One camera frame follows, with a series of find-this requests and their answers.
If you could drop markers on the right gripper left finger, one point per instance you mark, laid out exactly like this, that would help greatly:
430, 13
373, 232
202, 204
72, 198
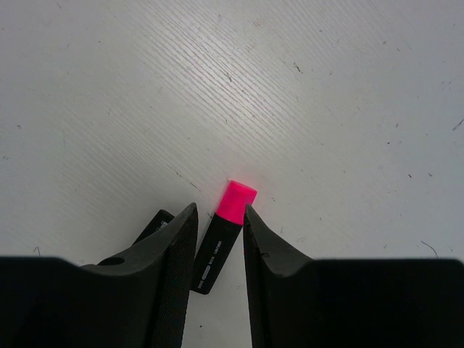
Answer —
135, 298

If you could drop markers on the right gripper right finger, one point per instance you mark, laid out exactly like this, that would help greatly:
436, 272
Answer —
296, 301

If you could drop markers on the pink capped black highlighter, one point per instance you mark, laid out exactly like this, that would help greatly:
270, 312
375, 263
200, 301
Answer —
221, 235

